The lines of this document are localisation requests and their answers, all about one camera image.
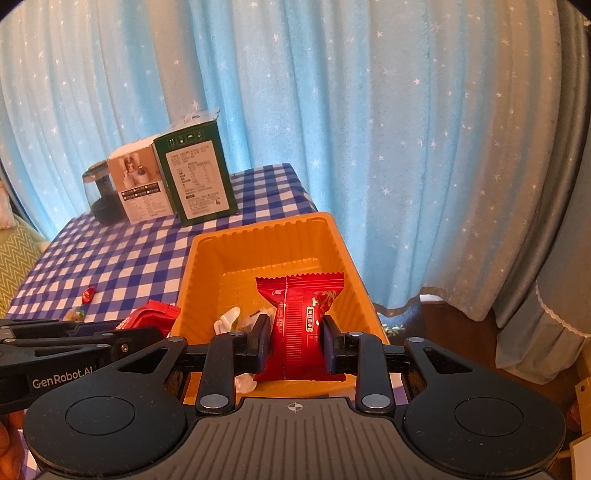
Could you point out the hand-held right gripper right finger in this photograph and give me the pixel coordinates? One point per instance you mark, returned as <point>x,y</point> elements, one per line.
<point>328,344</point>

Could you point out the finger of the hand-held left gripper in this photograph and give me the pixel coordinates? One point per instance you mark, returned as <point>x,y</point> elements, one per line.
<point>138,340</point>
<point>97,328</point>

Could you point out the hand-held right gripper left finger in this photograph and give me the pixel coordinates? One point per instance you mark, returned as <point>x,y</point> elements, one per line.
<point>263,344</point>

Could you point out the green candy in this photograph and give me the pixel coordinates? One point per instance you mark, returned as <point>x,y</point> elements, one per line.
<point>76,314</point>

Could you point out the long red snack packet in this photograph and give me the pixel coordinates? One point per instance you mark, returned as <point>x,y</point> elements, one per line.
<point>154,311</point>

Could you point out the small red candy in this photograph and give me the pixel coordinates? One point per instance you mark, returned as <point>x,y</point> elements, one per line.
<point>88,294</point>

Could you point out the white silver snack packet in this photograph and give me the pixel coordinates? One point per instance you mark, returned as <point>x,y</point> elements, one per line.
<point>226,321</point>

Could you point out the red snack packet white print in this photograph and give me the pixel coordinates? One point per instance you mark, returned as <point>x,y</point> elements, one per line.
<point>300,295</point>

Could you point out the orange plastic tray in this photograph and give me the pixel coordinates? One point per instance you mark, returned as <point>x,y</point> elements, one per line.
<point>258,249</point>

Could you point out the person's left hand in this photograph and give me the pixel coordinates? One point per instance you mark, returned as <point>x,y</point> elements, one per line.
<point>9,443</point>

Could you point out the green zigzag pillow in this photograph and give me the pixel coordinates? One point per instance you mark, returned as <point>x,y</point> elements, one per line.
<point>18,258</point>

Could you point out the dark green glass humidifier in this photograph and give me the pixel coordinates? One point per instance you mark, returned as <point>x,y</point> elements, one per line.
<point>104,207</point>

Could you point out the white cardboard box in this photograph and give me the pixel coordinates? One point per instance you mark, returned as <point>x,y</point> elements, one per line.
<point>138,194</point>

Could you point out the green cardboard box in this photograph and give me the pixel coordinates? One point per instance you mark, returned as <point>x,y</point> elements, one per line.
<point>198,180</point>

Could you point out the blue star curtain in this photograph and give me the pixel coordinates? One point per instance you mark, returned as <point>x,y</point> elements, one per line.
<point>369,138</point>

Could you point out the grey curtain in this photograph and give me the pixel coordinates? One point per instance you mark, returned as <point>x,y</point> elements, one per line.
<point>554,277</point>

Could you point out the white board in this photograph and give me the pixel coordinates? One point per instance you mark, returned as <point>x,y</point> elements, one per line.
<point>582,457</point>

